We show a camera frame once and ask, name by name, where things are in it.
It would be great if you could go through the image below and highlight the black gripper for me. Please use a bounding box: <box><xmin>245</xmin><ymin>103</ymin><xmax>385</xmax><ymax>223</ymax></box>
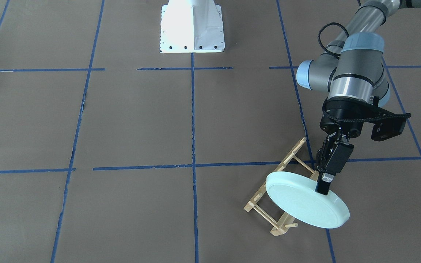
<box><xmin>315</xmin><ymin>98</ymin><xmax>379</xmax><ymax>194</ymax></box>

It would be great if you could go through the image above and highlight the light green round plate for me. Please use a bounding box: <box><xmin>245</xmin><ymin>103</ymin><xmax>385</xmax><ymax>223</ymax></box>
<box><xmin>266</xmin><ymin>171</ymin><xmax>350</xmax><ymax>229</ymax></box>

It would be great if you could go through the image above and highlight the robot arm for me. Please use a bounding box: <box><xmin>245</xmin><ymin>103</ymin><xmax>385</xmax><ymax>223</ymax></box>
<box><xmin>296</xmin><ymin>0</ymin><xmax>421</xmax><ymax>196</ymax></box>

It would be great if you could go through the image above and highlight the wooden dish rack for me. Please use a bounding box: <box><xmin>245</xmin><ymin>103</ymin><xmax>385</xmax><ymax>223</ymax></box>
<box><xmin>244</xmin><ymin>137</ymin><xmax>319</xmax><ymax>236</ymax></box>

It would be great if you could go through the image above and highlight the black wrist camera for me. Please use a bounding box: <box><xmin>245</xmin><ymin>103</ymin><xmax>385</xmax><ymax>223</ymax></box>
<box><xmin>370</xmin><ymin>113</ymin><xmax>411</xmax><ymax>142</ymax></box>

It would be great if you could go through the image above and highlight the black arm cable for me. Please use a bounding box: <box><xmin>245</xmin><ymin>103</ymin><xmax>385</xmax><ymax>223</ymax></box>
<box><xmin>318</xmin><ymin>22</ymin><xmax>350</xmax><ymax>55</ymax></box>

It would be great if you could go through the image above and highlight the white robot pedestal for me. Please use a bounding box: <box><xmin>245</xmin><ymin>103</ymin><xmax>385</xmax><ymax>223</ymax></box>
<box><xmin>159</xmin><ymin>0</ymin><xmax>225</xmax><ymax>53</ymax></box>

